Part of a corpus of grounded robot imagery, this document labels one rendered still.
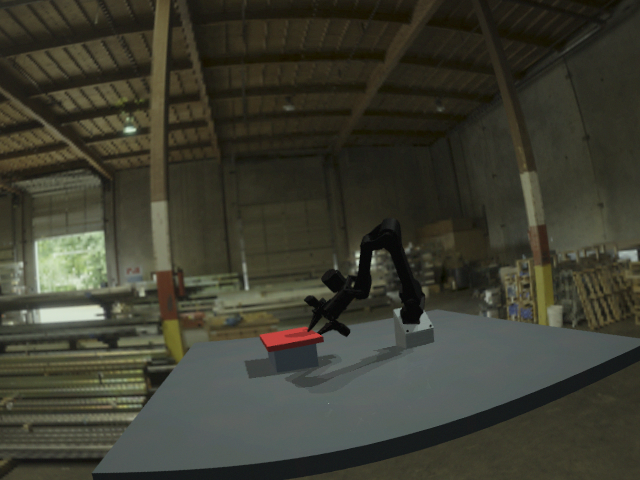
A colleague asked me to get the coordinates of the red rectangular lid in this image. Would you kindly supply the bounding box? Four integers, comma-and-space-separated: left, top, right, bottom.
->
260, 327, 324, 352

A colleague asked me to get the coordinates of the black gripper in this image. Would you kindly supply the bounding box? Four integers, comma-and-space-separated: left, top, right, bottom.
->
304, 295, 350, 337

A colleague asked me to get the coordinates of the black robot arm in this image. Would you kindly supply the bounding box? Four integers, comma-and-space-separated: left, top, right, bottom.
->
321, 217, 425, 325

